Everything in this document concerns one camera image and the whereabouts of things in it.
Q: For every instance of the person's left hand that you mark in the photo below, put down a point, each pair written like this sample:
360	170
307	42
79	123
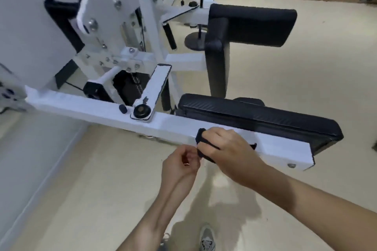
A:
176	165

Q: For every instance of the person's right hand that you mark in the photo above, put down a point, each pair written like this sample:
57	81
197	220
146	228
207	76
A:
232	159

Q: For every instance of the person's left fingers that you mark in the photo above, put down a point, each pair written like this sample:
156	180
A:
191	156

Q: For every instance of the person's right fingers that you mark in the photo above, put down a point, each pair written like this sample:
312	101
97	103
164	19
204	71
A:
213	142

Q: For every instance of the dark cleaning cloth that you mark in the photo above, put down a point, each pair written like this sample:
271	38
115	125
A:
203	145

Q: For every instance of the person's right forearm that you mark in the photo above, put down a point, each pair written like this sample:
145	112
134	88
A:
318	203

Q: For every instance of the person's left forearm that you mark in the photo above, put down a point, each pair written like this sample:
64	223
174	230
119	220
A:
153	215

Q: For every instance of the black long seat pad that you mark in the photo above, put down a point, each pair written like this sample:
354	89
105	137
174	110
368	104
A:
259	118

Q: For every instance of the black round pivot knob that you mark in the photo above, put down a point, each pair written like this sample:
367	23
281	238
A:
142	110

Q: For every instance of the black vertical support pad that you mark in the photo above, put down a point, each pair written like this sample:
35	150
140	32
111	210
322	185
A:
217	68

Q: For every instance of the black rubber end cap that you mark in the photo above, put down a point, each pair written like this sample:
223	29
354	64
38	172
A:
122	108

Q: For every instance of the grey sneaker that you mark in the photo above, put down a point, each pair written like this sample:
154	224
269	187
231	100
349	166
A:
206	239

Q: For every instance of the black weight stack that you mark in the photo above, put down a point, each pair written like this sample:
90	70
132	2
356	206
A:
131	86

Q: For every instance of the black back rest pad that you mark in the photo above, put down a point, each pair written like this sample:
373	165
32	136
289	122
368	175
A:
253	24

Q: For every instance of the black round base plate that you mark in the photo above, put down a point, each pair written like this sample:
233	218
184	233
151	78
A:
196	41

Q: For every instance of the white gym machine frame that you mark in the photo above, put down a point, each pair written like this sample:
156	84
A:
123	53

